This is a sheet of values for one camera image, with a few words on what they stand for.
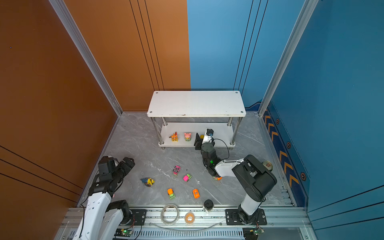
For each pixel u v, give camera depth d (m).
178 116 0.73
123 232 0.70
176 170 0.87
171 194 0.79
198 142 0.79
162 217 0.75
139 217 0.74
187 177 0.85
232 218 0.72
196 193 0.79
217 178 0.85
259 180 0.47
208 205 0.69
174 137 0.91
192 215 0.74
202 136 0.77
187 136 0.92
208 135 0.75
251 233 0.70
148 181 0.82
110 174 0.61
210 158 0.68
